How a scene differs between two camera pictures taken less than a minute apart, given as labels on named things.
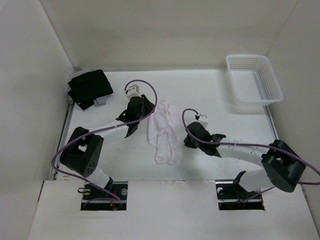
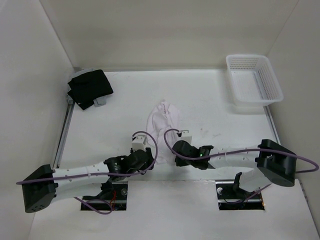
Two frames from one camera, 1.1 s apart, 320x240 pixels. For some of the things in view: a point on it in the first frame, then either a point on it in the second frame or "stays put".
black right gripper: x=188 y=143 → x=180 y=162
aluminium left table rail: x=57 y=162 stays put
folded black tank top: x=86 y=88 stays put
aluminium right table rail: x=271 y=121 stays put
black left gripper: x=149 y=106 → x=147 y=150
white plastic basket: x=254 y=82 stays put
